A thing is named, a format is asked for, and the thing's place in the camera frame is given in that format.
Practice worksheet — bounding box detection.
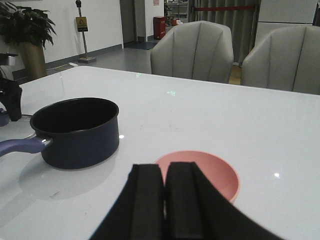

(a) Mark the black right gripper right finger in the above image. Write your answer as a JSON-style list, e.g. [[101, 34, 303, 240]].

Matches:
[[165, 162, 279, 240]]

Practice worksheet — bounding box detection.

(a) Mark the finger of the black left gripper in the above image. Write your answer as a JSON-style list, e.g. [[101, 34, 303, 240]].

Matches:
[[0, 78, 22, 122]]

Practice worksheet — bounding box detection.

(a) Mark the yellow warning sign stand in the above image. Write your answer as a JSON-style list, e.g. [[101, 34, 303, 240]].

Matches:
[[75, 0, 96, 64]]

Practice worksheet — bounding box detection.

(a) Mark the pink bowl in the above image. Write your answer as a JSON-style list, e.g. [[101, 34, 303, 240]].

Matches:
[[154, 150, 241, 203]]

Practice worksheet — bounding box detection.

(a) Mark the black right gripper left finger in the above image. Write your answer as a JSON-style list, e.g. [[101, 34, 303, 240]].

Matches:
[[90, 164, 164, 240]]

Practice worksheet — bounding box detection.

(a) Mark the dark blue saucepan purple handle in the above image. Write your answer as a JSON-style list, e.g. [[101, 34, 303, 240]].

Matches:
[[0, 97, 120, 170]]

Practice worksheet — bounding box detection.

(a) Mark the red bin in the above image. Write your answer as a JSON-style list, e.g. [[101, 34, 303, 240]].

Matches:
[[153, 16, 166, 40]]

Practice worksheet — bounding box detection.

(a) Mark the grey chair left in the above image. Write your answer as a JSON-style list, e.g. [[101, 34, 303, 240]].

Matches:
[[150, 20, 234, 84]]

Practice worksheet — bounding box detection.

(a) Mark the grey chair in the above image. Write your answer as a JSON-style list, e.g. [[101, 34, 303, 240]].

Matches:
[[241, 25, 320, 95], [150, 20, 234, 84]]

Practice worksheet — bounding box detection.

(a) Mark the grey chair right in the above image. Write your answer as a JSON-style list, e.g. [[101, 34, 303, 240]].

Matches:
[[241, 25, 320, 95]]

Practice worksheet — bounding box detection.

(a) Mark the large green plant gold pot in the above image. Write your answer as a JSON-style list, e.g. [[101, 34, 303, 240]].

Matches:
[[0, 1, 55, 80]]

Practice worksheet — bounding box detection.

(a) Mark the white refrigerator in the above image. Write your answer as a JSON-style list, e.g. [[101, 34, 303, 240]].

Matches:
[[252, 0, 320, 54]]

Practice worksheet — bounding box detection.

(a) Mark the red barrier belt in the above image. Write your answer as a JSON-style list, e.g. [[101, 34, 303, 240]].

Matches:
[[194, 5, 255, 12]]

